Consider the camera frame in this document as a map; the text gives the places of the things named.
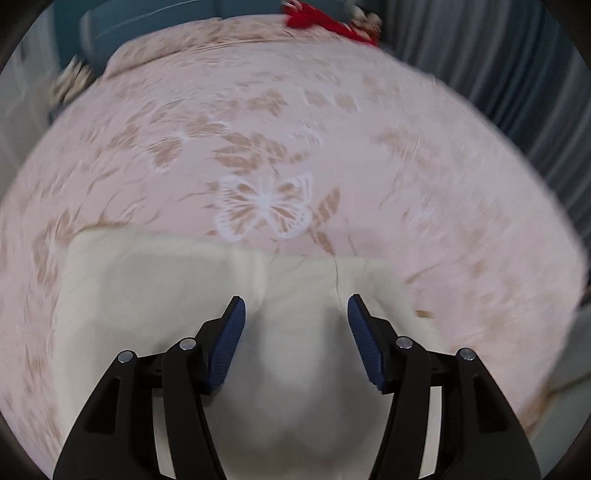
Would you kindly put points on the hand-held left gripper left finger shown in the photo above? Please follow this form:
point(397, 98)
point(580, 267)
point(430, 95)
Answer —
point(227, 344)

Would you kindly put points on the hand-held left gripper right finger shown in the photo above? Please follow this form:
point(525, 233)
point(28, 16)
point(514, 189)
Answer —
point(367, 344)

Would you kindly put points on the cream garment with tan trim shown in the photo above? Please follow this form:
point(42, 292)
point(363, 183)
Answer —
point(286, 369)

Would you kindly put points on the pink floral bedsheet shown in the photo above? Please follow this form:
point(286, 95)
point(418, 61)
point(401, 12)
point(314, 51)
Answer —
point(258, 138)

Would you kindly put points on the blue-grey striped curtain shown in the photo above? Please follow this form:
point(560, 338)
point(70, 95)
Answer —
point(498, 69)

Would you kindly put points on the floral patterned pillow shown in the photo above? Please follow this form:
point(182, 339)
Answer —
point(367, 23)
point(69, 81)

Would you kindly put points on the red cloth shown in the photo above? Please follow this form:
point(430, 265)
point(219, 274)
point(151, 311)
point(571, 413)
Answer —
point(318, 18)

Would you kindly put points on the teal padded headboard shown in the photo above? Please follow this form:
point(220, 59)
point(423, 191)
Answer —
point(152, 18)

